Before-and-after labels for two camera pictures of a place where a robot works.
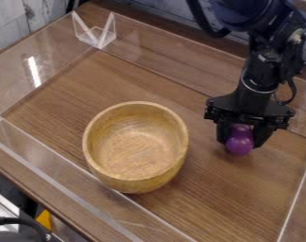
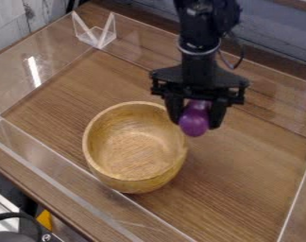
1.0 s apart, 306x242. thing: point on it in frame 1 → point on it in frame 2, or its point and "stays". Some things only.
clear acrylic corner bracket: [98, 36] stays
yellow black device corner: [45, 223] stays
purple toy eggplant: [241, 141] → [196, 117]
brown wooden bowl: [134, 144] stays
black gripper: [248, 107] → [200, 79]
